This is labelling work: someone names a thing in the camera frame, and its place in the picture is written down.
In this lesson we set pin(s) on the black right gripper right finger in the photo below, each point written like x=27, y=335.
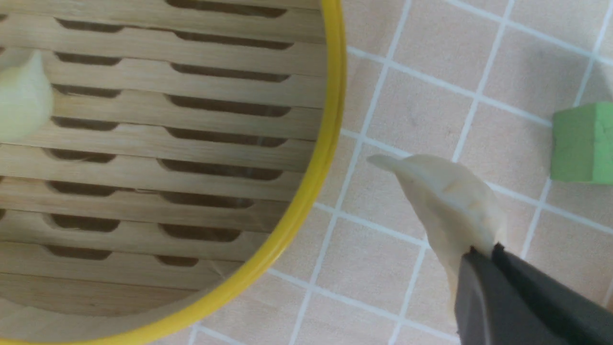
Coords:
x=564, y=312

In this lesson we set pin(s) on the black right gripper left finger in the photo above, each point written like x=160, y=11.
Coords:
x=503, y=300

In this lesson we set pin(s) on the pale green dumpling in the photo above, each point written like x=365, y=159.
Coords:
x=26, y=94

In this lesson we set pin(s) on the checkered beige tablecloth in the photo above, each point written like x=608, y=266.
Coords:
x=475, y=81

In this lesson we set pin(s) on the white dumpling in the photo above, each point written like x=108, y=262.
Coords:
x=457, y=209

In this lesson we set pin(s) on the green foam cube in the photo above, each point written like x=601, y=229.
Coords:
x=583, y=145

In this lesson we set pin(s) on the bamboo steamer tray yellow rim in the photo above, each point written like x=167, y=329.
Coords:
x=188, y=142

